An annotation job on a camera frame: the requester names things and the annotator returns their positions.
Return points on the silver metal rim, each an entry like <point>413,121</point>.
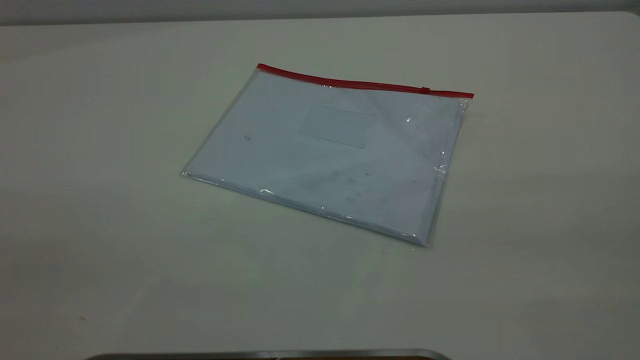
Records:
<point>270,355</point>

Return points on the clear plastic bag red zipper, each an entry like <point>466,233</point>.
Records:
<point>320,160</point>

